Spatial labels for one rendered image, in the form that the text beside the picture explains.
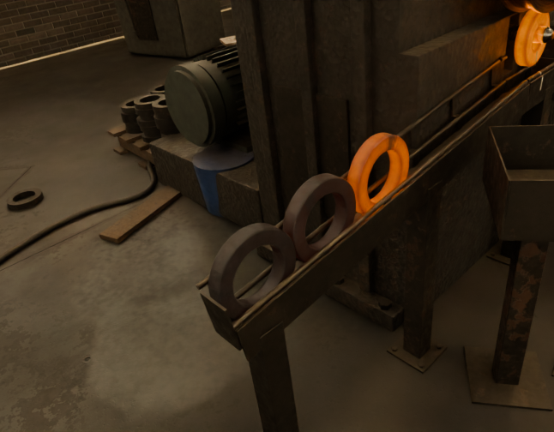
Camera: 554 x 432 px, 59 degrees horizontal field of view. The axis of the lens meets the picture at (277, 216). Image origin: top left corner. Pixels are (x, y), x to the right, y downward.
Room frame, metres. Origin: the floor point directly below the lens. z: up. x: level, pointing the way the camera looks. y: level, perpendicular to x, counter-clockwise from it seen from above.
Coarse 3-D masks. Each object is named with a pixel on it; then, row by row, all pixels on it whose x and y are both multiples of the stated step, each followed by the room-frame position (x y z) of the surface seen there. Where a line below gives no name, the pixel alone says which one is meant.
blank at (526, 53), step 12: (528, 12) 1.39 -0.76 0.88; (528, 24) 1.35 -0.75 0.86; (540, 24) 1.39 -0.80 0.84; (516, 36) 1.36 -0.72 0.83; (528, 36) 1.34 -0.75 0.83; (516, 48) 1.35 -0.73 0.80; (528, 48) 1.35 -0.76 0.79; (540, 48) 1.40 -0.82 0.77; (516, 60) 1.37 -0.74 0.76; (528, 60) 1.36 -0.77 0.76
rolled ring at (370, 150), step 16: (368, 144) 0.92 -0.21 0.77; (384, 144) 0.93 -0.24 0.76; (400, 144) 0.96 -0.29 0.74; (352, 160) 0.91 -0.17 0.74; (368, 160) 0.89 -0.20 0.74; (400, 160) 0.97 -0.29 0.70; (352, 176) 0.89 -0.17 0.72; (368, 176) 0.89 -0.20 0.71; (400, 176) 0.97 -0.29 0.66; (384, 192) 0.96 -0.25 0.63; (368, 208) 0.89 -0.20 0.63
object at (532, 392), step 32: (512, 128) 1.01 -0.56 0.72; (544, 128) 1.00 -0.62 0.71; (512, 160) 1.01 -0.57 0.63; (544, 160) 0.99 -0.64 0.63; (512, 192) 0.78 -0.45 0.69; (544, 192) 0.76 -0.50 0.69; (512, 224) 0.77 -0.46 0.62; (544, 224) 0.76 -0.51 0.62; (512, 256) 0.92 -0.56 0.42; (544, 256) 0.86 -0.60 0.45; (512, 288) 0.88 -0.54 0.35; (512, 320) 0.87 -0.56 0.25; (480, 352) 0.99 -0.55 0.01; (512, 352) 0.87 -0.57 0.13; (480, 384) 0.88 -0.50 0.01; (512, 384) 0.87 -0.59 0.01; (544, 384) 0.85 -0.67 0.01
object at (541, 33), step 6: (510, 30) 1.43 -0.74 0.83; (516, 30) 1.42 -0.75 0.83; (540, 30) 1.37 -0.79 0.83; (546, 30) 1.36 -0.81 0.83; (552, 30) 1.36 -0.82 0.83; (510, 36) 1.42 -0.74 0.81; (534, 36) 1.37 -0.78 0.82; (540, 36) 1.36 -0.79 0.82; (546, 36) 1.35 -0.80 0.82; (552, 36) 1.35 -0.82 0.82; (534, 42) 1.38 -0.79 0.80; (540, 42) 1.36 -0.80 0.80; (546, 42) 1.36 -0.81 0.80
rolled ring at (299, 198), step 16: (320, 176) 0.84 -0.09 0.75; (336, 176) 0.85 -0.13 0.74; (304, 192) 0.80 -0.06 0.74; (320, 192) 0.81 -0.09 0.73; (336, 192) 0.84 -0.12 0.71; (352, 192) 0.87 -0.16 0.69; (288, 208) 0.79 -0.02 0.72; (304, 208) 0.78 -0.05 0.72; (336, 208) 0.88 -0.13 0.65; (352, 208) 0.87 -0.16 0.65; (288, 224) 0.78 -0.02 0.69; (304, 224) 0.78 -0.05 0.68; (336, 224) 0.86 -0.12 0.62; (304, 240) 0.78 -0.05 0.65; (320, 240) 0.84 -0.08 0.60; (304, 256) 0.77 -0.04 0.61
